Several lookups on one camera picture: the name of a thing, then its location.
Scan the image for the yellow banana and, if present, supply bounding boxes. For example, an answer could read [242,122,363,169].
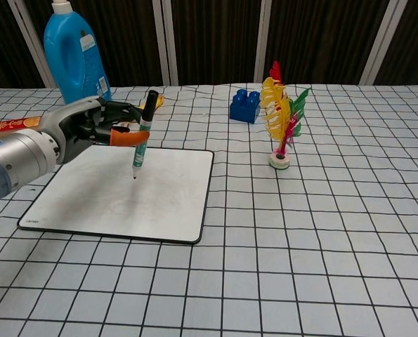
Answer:
[119,94,166,127]

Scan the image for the colourful feather shuttlecock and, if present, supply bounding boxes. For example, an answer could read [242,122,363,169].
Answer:
[259,60,313,171]

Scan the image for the white black checked tablecloth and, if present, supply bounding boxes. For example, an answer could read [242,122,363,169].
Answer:
[0,83,418,337]

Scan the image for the red brown snack package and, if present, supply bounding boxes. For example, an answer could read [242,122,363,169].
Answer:
[0,114,43,144]

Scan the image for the grey metal frame post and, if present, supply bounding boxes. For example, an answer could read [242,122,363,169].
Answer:
[360,0,406,86]
[254,0,273,84]
[151,0,180,86]
[6,0,57,88]

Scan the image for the green white marker pen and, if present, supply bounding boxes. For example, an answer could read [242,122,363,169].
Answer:
[131,90,159,181]

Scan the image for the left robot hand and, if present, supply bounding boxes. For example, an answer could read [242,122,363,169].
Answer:
[38,95,150,166]

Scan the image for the blue detergent bottle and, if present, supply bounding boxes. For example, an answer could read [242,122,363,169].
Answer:
[42,0,113,106]

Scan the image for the black pleated curtain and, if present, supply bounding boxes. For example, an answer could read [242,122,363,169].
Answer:
[0,0,418,91]

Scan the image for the blue building block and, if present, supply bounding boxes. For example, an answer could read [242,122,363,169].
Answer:
[229,88,261,125]

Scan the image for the white whiteboard with black rim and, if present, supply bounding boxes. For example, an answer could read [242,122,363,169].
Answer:
[17,144,216,245]

